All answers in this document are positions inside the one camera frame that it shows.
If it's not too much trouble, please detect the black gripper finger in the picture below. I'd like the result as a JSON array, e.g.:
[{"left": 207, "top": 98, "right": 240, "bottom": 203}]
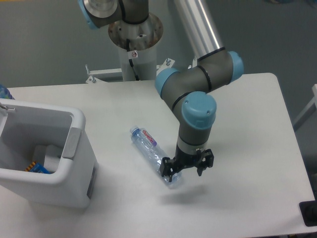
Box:
[
  {"left": 160, "top": 157, "right": 182, "bottom": 182},
  {"left": 195, "top": 149, "right": 214, "bottom": 176}
]

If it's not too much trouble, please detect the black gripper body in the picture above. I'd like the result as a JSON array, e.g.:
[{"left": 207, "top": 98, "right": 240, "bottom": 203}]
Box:
[{"left": 174, "top": 145, "right": 202, "bottom": 173}]

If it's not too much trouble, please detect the clear plastic water bottle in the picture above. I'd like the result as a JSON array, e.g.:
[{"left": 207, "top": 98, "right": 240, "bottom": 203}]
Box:
[{"left": 130, "top": 126, "right": 183, "bottom": 189}]

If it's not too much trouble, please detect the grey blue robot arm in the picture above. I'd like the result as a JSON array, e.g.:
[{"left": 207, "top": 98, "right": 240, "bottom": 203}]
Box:
[{"left": 78, "top": 0, "right": 244, "bottom": 182}]

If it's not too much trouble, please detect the white trash can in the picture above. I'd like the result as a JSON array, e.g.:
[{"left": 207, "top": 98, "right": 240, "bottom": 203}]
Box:
[{"left": 0, "top": 99, "right": 98, "bottom": 208}]

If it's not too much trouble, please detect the black table clamp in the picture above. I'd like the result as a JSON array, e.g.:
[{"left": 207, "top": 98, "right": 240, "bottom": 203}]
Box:
[{"left": 299, "top": 200, "right": 317, "bottom": 227}]

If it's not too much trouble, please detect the white furniture leg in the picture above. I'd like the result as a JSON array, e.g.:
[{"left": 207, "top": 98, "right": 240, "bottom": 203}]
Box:
[{"left": 293, "top": 84, "right": 317, "bottom": 131}]

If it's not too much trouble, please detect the blue orange snack wrapper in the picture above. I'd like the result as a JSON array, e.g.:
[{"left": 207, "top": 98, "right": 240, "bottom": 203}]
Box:
[{"left": 24, "top": 161, "right": 51, "bottom": 174}]

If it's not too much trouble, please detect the blue patterned object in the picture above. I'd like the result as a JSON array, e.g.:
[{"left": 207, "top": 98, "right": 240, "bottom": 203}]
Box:
[{"left": 0, "top": 84, "right": 15, "bottom": 100}]

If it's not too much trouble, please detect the white base bracket frame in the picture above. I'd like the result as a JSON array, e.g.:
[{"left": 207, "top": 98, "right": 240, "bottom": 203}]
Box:
[{"left": 85, "top": 57, "right": 199, "bottom": 84}]

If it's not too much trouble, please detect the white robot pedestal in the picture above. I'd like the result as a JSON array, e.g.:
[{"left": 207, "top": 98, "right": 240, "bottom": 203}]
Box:
[{"left": 108, "top": 13, "right": 163, "bottom": 81}]

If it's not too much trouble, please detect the black pedestal cable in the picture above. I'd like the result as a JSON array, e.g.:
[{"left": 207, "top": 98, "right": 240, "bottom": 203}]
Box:
[{"left": 125, "top": 38, "right": 140, "bottom": 81}]

